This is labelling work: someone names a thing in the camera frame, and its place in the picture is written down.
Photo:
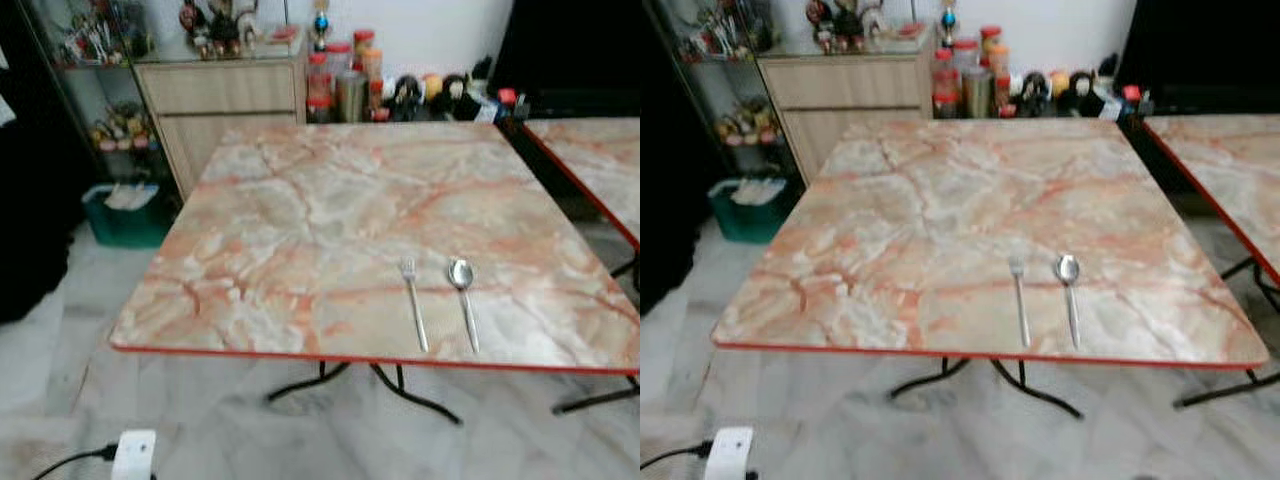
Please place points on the wide clear red-lid jar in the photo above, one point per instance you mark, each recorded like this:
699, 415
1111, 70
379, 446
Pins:
966, 52
340, 55

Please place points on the black television screen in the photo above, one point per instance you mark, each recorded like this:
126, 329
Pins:
575, 45
1200, 40

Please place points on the steel canister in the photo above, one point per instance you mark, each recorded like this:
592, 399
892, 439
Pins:
977, 92
351, 97

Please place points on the black metal table legs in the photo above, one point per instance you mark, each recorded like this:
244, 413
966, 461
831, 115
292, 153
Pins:
1215, 392
1035, 390
595, 400
410, 393

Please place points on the black and red plush toy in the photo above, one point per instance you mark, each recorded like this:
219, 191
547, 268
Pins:
1081, 92
454, 96

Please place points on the gold and blue trophy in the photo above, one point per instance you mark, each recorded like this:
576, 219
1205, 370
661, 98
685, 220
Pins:
321, 25
947, 22

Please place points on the silver metal fork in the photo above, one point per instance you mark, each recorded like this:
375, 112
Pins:
1021, 310
416, 310

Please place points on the green plastic bin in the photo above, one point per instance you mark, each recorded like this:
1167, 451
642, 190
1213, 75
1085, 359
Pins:
125, 228
748, 222

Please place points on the light wooden drawer cabinet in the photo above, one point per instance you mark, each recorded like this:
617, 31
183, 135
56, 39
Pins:
225, 100
845, 95

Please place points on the white and black box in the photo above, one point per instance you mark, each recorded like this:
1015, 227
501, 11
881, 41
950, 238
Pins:
1110, 104
486, 110

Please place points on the glass display shelf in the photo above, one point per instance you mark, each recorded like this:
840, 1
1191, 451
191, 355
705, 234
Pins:
720, 70
100, 70

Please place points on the slim red-lid plastic jar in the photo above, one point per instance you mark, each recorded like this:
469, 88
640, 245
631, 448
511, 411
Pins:
946, 84
319, 88

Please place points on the yellow plush toy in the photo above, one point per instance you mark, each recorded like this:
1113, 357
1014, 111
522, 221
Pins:
1058, 82
431, 86

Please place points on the small red box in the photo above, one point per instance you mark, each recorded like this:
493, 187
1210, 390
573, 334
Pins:
506, 96
1131, 92

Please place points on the silver metal spoon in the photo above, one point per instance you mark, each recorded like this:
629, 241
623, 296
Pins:
1067, 268
460, 273

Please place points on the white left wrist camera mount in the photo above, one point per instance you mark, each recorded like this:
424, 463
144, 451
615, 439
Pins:
134, 455
730, 452

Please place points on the black mouse plush toy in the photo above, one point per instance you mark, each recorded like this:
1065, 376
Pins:
1033, 93
406, 97

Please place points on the short red-lid orange jar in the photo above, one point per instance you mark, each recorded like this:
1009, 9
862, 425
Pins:
363, 39
990, 35

